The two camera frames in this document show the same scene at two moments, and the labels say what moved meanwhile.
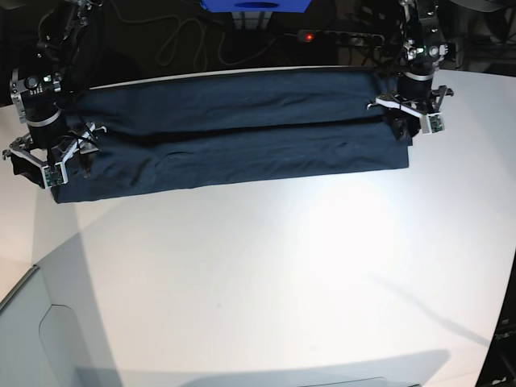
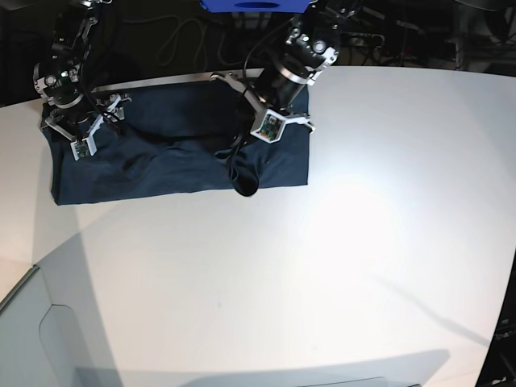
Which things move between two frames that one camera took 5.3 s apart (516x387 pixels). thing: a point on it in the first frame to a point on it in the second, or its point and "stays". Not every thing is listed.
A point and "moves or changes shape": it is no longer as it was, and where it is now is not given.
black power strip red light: x=325 y=36 stays
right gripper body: x=419 y=107 to x=230 y=79
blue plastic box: x=256 y=6 stays
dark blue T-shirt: x=163 y=135 moves or changes shape
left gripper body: x=83 y=142 to x=82 y=118
